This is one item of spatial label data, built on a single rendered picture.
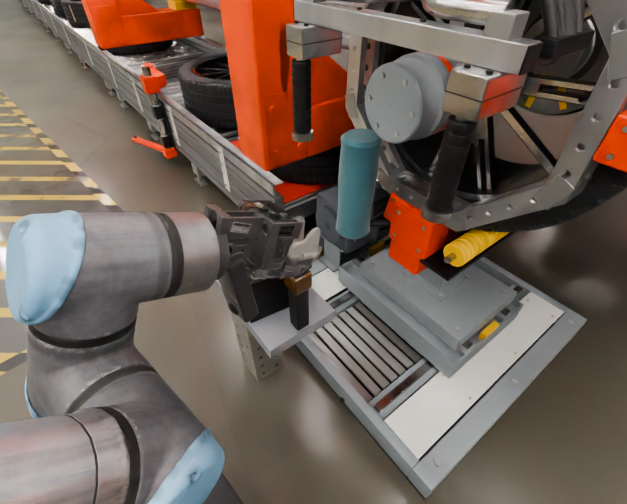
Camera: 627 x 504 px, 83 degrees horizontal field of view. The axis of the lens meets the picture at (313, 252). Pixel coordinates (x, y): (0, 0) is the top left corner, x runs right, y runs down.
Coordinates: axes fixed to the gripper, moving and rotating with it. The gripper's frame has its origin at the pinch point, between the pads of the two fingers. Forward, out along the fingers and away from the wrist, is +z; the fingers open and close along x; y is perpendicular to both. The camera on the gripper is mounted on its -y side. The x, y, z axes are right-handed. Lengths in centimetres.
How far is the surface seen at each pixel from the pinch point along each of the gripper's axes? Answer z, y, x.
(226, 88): 67, 10, 136
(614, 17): 18.7, 41.9, -17.4
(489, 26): 1.9, 34.2, -10.5
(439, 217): 8.7, 12.1, -12.7
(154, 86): 48, -2, 171
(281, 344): 5.3, -24.0, 3.4
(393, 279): 61, -23, 11
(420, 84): 11.5, 28.1, 0.4
